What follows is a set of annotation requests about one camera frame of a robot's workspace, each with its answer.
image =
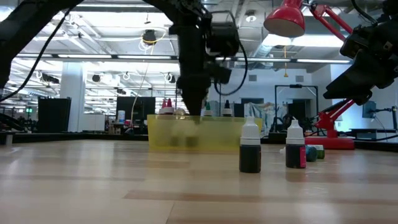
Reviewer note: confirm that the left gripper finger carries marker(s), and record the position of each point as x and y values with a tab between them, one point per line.
188	99
200	99

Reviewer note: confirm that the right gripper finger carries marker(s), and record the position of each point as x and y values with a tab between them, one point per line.
360	91
351	76

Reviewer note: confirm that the large green food coloring bottle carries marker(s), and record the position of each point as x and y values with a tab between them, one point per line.
207	110

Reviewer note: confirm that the coloured pegs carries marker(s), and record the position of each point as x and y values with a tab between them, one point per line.
169	109

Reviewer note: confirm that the large black food coloring bottle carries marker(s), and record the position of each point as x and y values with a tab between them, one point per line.
227	110

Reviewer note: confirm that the small green food coloring bottle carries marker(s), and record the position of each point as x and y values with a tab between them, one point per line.
321	152

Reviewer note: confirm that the small brown food coloring bottle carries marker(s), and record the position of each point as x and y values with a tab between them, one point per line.
249	158

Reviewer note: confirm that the small pink label coloring bottle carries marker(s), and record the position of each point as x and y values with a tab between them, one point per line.
293	157

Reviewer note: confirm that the monitor on black arm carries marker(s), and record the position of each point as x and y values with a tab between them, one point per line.
369	109

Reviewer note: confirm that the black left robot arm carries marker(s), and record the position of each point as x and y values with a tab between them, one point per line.
25	21

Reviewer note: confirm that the round brass object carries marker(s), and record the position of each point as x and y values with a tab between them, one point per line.
179	112

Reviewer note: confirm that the yellow translucent plastic tray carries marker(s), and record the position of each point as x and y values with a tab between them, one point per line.
217	137

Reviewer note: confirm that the black ceiling device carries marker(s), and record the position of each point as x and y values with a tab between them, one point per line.
149	36

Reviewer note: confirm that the black monitor screen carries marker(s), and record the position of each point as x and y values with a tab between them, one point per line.
127	105

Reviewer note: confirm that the grey draped cloth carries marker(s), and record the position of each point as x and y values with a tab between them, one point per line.
264	113

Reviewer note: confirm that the white container blue label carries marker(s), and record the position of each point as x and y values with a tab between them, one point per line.
121	116

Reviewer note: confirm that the red desk lamp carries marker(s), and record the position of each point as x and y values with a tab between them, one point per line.
284	21

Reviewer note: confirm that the long ceiling light strip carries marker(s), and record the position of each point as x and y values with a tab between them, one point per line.
93	56

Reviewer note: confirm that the white building column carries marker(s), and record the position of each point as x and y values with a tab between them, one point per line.
73	93

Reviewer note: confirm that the black cabinet panel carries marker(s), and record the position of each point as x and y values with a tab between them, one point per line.
54	115

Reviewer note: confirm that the green lit sign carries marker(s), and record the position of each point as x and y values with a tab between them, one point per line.
29	110

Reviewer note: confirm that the black angled rack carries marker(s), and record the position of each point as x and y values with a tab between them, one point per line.
12	123

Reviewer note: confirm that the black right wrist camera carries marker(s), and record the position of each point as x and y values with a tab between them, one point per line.
356	43

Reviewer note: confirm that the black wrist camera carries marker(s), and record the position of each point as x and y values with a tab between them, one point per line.
356	43
222	37

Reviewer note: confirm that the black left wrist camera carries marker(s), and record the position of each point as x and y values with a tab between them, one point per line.
222	37

